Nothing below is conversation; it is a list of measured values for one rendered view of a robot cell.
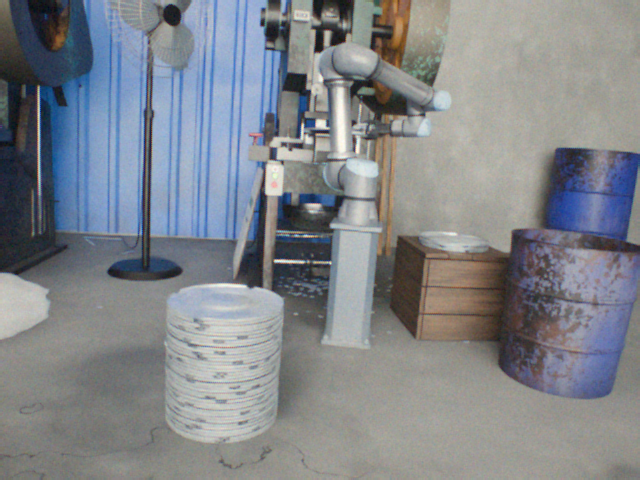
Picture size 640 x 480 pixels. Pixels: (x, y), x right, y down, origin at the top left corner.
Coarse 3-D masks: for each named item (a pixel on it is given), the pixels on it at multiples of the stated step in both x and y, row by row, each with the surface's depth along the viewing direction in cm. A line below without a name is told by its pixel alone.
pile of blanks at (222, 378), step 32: (192, 320) 109; (256, 320) 112; (192, 352) 111; (224, 352) 111; (256, 352) 114; (192, 384) 112; (224, 384) 111; (256, 384) 116; (192, 416) 113; (224, 416) 114; (256, 416) 118
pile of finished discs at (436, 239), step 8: (432, 232) 218; (440, 232) 220; (424, 240) 201; (432, 240) 197; (440, 240) 200; (448, 240) 201; (456, 240) 200; (464, 240) 201; (472, 240) 206; (480, 240) 208; (440, 248) 195; (448, 248) 195; (456, 248) 192; (464, 248) 192; (472, 248) 193; (480, 248) 194
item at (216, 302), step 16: (192, 288) 131; (208, 288) 133; (224, 288) 134; (240, 288) 135; (256, 288) 136; (176, 304) 118; (192, 304) 119; (208, 304) 118; (224, 304) 119; (240, 304) 120; (256, 304) 123; (272, 304) 124; (208, 320) 109; (224, 320) 109; (240, 320) 110
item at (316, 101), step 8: (312, 72) 235; (312, 80) 235; (320, 80) 236; (312, 88) 235; (320, 88) 235; (312, 96) 237; (320, 96) 234; (312, 104) 237; (320, 104) 234; (320, 112) 239
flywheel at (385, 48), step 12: (384, 0) 262; (396, 0) 253; (408, 0) 231; (384, 12) 266; (396, 12) 254; (408, 12) 234; (384, 24) 270; (396, 24) 238; (408, 24) 230; (396, 36) 239; (384, 48) 269; (396, 48) 245; (384, 60) 268; (396, 60) 246; (384, 96) 253
